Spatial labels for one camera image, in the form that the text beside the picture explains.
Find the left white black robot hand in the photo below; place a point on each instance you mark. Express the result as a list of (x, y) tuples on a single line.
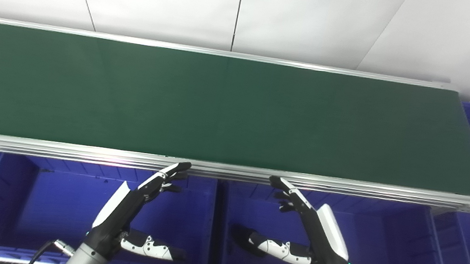
[(115, 216)]

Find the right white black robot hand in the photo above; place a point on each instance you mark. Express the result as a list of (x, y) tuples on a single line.
[(327, 244)]

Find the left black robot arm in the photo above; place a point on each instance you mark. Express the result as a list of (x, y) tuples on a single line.
[(86, 260)]

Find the green conveyor belt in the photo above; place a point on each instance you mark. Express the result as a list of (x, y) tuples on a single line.
[(220, 107)]

